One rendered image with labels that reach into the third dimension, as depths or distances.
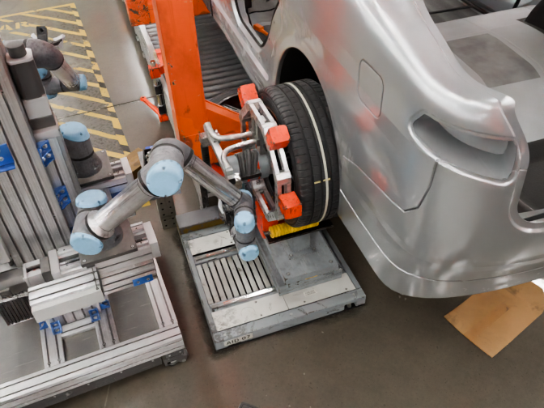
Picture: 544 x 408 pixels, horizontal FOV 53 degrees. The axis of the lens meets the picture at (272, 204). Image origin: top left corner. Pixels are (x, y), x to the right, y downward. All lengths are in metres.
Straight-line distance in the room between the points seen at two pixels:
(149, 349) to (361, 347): 1.04
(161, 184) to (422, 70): 0.88
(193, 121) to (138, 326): 1.06
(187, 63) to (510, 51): 1.65
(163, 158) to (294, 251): 1.28
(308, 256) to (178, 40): 1.27
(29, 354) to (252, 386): 1.05
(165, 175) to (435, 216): 0.86
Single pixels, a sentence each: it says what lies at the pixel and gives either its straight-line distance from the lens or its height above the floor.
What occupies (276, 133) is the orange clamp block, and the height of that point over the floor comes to 1.15.
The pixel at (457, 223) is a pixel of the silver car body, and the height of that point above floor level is 1.23.
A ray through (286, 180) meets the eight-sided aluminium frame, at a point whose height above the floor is 0.95.
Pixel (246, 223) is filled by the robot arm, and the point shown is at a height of 1.00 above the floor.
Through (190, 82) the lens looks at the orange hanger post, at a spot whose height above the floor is 1.04.
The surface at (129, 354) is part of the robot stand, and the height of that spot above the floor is 0.23.
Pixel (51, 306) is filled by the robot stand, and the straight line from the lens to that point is 2.28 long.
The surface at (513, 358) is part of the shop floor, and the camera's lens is 3.03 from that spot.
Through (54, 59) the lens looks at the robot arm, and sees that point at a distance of 2.41.
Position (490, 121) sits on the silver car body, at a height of 1.58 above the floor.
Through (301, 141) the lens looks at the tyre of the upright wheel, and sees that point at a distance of 2.22.
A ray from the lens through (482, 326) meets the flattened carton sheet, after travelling 3.07.
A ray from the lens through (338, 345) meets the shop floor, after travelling 2.87.
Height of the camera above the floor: 2.41
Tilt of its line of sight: 43 degrees down
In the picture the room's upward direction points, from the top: 2 degrees counter-clockwise
